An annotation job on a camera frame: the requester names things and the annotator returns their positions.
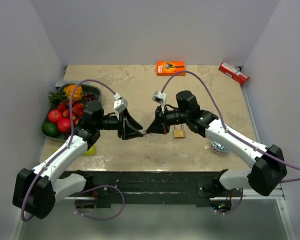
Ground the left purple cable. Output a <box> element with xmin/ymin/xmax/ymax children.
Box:
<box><xmin>20</xmin><ymin>79</ymin><xmax>119</xmax><ymax>223</ymax></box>

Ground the brass padlock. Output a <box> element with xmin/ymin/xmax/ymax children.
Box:
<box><xmin>173</xmin><ymin>124</ymin><xmax>186</xmax><ymax>139</ymax></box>

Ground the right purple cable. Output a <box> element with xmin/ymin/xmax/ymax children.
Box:
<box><xmin>160</xmin><ymin>70</ymin><xmax>300</xmax><ymax>185</ymax></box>

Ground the red apple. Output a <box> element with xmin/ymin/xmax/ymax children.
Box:
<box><xmin>48</xmin><ymin>109</ymin><xmax>63</xmax><ymax>124</ymax></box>
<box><xmin>57</xmin><ymin>117</ymin><xmax>71</xmax><ymax>134</ymax></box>

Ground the dark green fruit tray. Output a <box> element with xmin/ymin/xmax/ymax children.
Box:
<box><xmin>41</xmin><ymin>84</ymin><xmax>101</xmax><ymax>142</ymax></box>

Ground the orange razor box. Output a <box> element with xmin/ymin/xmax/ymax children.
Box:
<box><xmin>155</xmin><ymin>61</ymin><xmax>186</xmax><ymax>76</ymax></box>

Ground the yellow green bottle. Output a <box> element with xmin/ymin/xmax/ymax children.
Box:
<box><xmin>61</xmin><ymin>145</ymin><xmax>97</xmax><ymax>157</ymax></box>

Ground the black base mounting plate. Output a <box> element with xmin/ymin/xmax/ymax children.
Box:
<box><xmin>70</xmin><ymin>170</ymin><xmax>241</xmax><ymax>209</ymax></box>

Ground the blue zigzag patterned pouch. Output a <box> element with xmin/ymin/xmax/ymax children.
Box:
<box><xmin>210</xmin><ymin>141</ymin><xmax>229</xmax><ymax>155</ymax></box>

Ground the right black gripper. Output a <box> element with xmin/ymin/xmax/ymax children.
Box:
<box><xmin>146</xmin><ymin>104</ymin><xmax>190</xmax><ymax>135</ymax></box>

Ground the purple cable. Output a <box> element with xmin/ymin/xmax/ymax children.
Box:
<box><xmin>160</xmin><ymin>70</ymin><xmax>300</xmax><ymax>185</ymax></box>
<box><xmin>20</xmin><ymin>79</ymin><xmax>119</xmax><ymax>223</ymax></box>

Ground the small white blue box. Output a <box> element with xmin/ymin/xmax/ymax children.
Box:
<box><xmin>54</xmin><ymin>80</ymin><xmax>77</xmax><ymax>89</ymax></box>

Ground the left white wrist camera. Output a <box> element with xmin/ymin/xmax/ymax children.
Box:
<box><xmin>113</xmin><ymin>93</ymin><xmax>128</xmax><ymax>113</ymax></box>

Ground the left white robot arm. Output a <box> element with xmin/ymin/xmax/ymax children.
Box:
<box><xmin>12</xmin><ymin>99</ymin><xmax>144</xmax><ymax>219</ymax></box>

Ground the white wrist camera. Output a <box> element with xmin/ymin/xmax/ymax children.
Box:
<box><xmin>152</xmin><ymin>91</ymin><xmax>167</xmax><ymax>105</ymax></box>
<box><xmin>113</xmin><ymin>93</ymin><xmax>128</xmax><ymax>113</ymax></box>

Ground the green lime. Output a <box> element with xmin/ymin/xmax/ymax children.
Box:
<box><xmin>43</xmin><ymin>122</ymin><xmax>60</xmax><ymax>138</ymax></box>

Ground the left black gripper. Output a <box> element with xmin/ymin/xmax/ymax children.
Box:
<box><xmin>96</xmin><ymin>107</ymin><xmax>144</xmax><ymax>140</ymax></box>

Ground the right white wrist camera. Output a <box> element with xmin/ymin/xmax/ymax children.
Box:
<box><xmin>152</xmin><ymin>91</ymin><xmax>167</xmax><ymax>105</ymax></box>

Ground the small silver key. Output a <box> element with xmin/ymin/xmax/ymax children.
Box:
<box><xmin>143</xmin><ymin>130</ymin><xmax>153</xmax><ymax>138</ymax></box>

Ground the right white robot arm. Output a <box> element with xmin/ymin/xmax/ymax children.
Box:
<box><xmin>146</xmin><ymin>90</ymin><xmax>287</xmax><ymax>197</ymax></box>

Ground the red white box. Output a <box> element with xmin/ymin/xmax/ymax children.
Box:
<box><xmin>218</xmin><ymin>62</ymin><xmax>250</xmax><ymax>85</ymax></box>

